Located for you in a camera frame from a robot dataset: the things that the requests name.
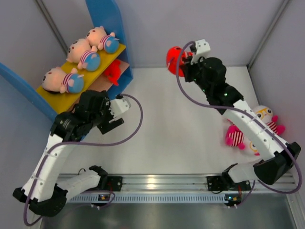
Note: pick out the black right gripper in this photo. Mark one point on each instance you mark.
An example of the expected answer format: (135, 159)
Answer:
(188, 67)

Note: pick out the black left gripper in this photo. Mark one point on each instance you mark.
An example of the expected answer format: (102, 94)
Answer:
(106, 126)

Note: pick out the red plush monster white mouth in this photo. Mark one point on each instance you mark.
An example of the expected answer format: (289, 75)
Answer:
(172, 59)

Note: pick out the red plush monster toy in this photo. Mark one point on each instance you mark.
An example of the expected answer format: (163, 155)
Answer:
(113, 72)

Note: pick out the pig doll black hair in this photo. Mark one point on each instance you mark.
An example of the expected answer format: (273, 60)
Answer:
(57, 81)

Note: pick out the pig doll blue pants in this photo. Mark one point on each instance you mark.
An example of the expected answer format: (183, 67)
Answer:
(84, 55)

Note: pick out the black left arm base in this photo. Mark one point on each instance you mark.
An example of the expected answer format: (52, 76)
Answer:
(112, 183)

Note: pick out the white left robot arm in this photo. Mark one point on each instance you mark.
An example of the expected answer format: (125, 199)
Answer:
(43, 194)

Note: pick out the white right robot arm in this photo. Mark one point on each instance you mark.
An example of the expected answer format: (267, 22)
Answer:
(277, 155)

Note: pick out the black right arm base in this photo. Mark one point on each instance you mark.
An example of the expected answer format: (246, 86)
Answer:
(221, 183)

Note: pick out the blue wooden toy shelf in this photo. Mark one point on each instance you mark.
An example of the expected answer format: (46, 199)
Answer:
(104, 13)

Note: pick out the white panda doll yellow glasses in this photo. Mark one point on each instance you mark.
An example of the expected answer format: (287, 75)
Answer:
(234, 137)

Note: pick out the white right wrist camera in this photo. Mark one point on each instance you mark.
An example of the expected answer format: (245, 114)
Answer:
(200, 50)

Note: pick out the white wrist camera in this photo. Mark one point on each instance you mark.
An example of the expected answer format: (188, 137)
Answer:
(119, 105)
(200, 50)

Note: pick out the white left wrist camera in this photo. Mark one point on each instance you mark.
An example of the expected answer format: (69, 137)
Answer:
(119, 105)

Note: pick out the slotted grey cable duct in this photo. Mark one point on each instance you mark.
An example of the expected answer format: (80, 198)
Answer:
(96, 198)

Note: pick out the aluminium mounting rail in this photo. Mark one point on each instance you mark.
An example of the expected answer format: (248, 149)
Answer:
(182, 182)

